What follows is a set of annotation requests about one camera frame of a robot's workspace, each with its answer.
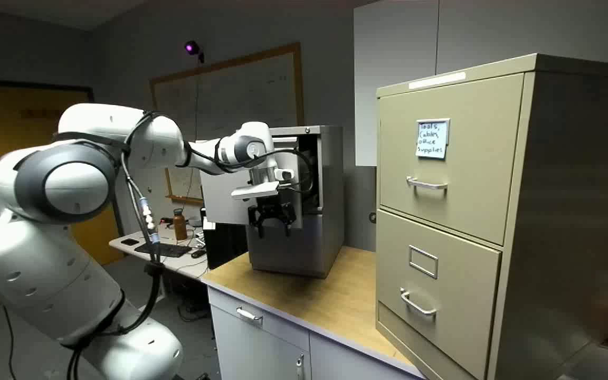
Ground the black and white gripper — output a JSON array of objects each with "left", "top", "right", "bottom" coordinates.
[{"left": 247, "top": 154, "right": 302, "bottom": 238}]

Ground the silver cabinet drawer pull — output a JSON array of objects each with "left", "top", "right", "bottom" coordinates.
[{"left": 235, "top": 307, "right": 265, "bottom": 327}]

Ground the beige drawer with paper label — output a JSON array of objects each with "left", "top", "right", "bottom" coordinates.
[{"left": 376, "top": 71, "right": 526, "bottom": 247}]

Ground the grey metal box machine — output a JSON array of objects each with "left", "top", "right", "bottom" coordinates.
[{"left": 247, "top": 122, "right": 345, "bottom": 279}]

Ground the black box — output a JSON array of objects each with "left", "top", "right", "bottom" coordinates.
[{"left": 202, "top": 220, "right": 252, "bottom": 273}]

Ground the grey counter cabinet wooden top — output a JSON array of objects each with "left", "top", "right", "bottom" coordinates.
[{"left": 200, "top": 245, "right": 421, "bottom": 380}]

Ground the brown bottle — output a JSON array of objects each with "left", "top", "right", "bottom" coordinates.
[{"left": 170, "top": 206, "right": 189, "bottom": 243}]

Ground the light background desk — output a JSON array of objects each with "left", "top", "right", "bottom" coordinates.
[{"left": 107, "top": 225, "right": 210, "bottom": 283}]

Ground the black keyboard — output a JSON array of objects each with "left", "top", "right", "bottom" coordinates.
[{"left": 133, "top": 240, "right": 193, "bottom": 259}]

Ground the wood framed whiteboard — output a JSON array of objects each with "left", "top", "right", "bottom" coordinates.
[{"left": 147, "top": 43, "right": 305, "bottom": 206}]

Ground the white paper label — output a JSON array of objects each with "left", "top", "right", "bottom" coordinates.
[{"left": 414, "top": 116, "right": 451, "bottom": 163}]

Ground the yellow door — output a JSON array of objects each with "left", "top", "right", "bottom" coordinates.
[{"left": 0, "top": 78, "right": 126, "bottom": 314}]

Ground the beige metal file cabinet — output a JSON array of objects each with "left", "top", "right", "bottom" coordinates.
[{"left": 374, "top": 51, "right": 608, "bottom": 380}]

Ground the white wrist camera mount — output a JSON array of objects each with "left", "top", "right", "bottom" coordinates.
[{"left": 230, "top": 180, "right": 282, "bottom": 205}]

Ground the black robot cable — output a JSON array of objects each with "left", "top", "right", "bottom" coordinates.
[{"left": 63, "top": 111, "right": 173, "bottom": 380}]

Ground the silver handle of labelled drawer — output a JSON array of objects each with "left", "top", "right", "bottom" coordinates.
[{"left": 406, "top": 173, "right": 451, "bottom": 199}]

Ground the silver handle of unlabelled drawer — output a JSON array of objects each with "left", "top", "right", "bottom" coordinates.
[{"left": 396, "top": 285, "right": 438, "bottom": 322}]

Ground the wall camera with purple light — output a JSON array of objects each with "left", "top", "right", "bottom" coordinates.
[{"left": 182, "top": 38, "right": 207, "bottom": 65}]

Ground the beige drawer with empty label frame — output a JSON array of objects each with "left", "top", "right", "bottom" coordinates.
[{"left": 374, "top": 206, "right": 504, "bottom": 380}]

